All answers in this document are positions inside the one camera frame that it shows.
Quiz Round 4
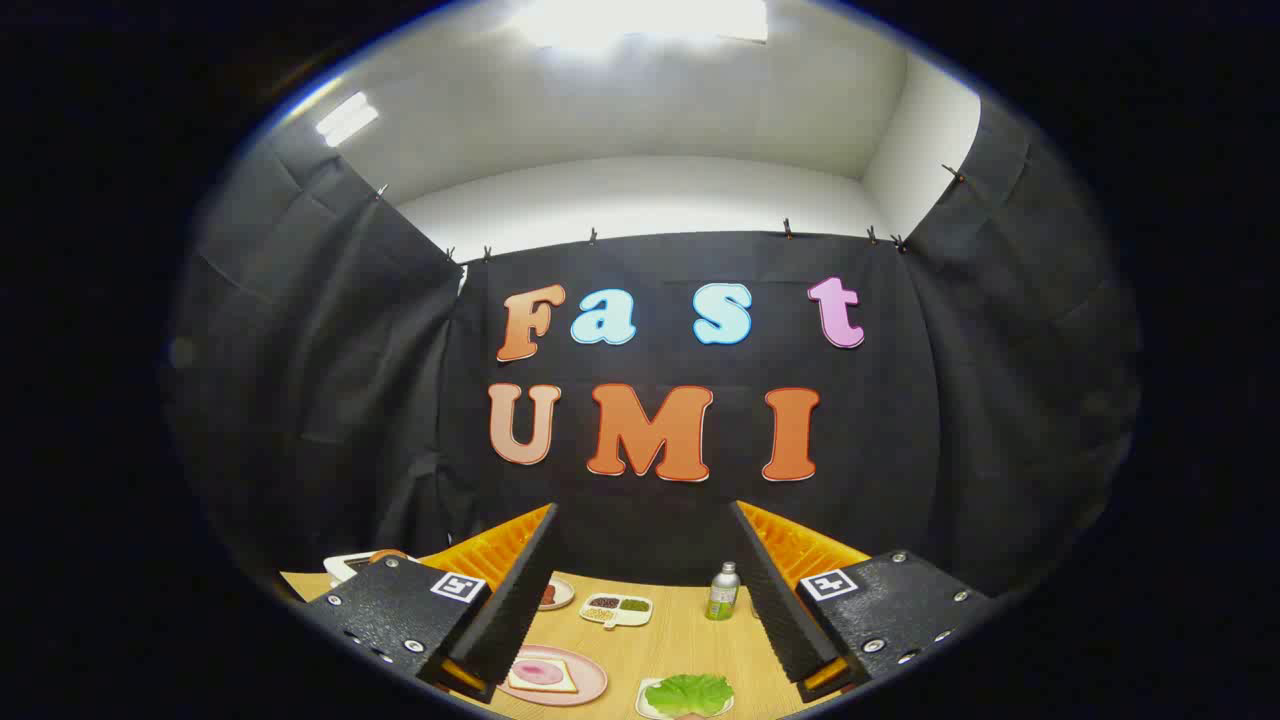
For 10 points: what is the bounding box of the black backdrop cloth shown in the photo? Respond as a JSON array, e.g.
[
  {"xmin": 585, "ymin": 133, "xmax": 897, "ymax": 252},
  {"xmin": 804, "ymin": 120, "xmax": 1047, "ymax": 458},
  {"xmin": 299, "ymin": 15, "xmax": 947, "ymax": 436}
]
[{"xmin": 165, "ymin": 95, "xmax": 1141, "ymax": 601}]

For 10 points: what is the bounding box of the pink round plate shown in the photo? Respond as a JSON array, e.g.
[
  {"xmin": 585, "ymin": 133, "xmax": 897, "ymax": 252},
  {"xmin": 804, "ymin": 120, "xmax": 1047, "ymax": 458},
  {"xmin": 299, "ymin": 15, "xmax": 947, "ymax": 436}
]
[{"xmin": 497, "ymin": 645, "xmax": 609, "ymax": 708}]

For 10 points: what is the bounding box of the white square plate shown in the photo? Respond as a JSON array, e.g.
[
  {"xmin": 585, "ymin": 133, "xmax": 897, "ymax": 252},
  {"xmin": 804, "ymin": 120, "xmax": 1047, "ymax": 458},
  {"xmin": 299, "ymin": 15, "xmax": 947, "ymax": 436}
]
[{"xmin": 636, "ymin": 678, "xmax": 736, "ymax": 720}]

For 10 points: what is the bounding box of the small ceiling light panel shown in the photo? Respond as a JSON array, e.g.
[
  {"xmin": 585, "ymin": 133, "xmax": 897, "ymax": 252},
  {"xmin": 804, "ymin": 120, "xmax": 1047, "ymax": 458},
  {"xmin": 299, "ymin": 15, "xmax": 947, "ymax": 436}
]
[{"xmin": 315, "ymin": 90, "xmax": 381, "ymax": 148}]

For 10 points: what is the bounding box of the green labelled metal bottle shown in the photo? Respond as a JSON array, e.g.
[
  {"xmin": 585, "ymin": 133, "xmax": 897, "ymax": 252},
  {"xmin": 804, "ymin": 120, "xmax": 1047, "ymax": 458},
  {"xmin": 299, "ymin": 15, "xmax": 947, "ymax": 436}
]
[{"xmin": 706, "ymin": 561, "xmax": 742, "ymax": 622}]

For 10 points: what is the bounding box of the green lettuce leaf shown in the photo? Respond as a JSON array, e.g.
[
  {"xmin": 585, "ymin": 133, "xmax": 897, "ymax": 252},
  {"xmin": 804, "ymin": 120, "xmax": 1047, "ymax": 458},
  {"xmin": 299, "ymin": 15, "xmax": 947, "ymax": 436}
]
[{"xmin": 657, "ymin": 673, "xmax": 734, "ymax": 717}]

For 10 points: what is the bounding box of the white divided dish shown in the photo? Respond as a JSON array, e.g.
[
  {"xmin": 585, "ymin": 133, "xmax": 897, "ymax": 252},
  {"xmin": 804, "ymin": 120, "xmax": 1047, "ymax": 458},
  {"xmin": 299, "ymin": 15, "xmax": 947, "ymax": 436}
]
[{"xmin": 579, "ymin": 593, "xmax": 655, "ymax": 630}]

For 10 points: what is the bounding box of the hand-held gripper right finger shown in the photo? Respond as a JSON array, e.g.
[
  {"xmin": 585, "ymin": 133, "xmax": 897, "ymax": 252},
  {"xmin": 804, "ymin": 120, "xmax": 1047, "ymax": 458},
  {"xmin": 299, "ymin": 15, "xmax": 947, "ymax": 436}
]
[{"xmin": 730, "ymin": 500, "xmax": 996, "ymax": 704}]

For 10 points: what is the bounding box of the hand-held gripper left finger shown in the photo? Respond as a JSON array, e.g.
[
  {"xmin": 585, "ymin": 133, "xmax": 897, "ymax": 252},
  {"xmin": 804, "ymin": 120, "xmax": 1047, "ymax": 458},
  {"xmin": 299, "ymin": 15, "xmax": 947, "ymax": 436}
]
[{"xmin": 300, "ymin": 503, "xmax": 559, "ymax": 704}]

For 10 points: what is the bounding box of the white bread slice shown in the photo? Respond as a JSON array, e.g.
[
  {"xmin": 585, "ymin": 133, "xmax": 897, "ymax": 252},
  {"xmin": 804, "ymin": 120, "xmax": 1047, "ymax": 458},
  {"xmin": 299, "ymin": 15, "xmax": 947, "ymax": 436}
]
[{"xmin": 507, "ymin": 657, "xmax": 579, "ymax": 694}]

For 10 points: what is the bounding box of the white toaster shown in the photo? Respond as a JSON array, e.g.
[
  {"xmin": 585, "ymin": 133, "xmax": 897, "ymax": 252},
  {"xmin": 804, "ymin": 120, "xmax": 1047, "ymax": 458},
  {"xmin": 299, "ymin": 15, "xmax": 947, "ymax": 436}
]
[{"xmin": 322, "ymin": 552, "xmax": 416, "ymax": 586}]

